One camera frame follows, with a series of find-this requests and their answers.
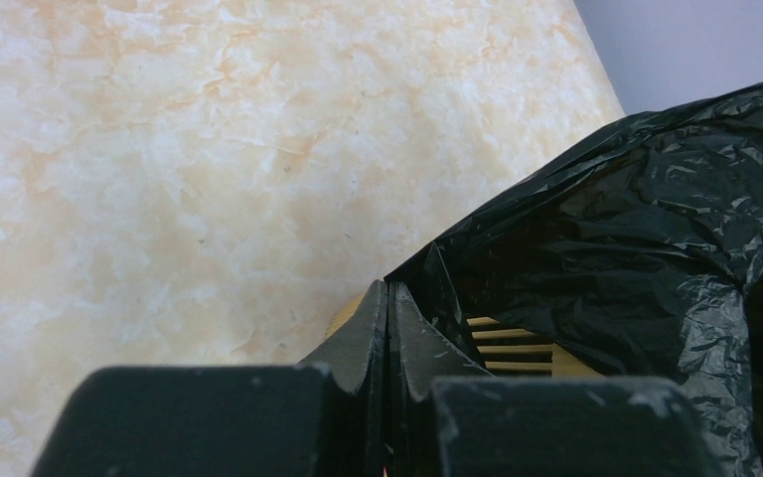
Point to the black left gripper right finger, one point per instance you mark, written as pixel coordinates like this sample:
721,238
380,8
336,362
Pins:
450,417

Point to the black plastic trash bag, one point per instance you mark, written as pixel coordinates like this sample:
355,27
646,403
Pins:
639,250

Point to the yellow ribbed trash bin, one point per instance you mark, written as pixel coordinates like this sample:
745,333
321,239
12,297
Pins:
386,324

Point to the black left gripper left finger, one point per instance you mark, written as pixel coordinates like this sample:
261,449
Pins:
320,417

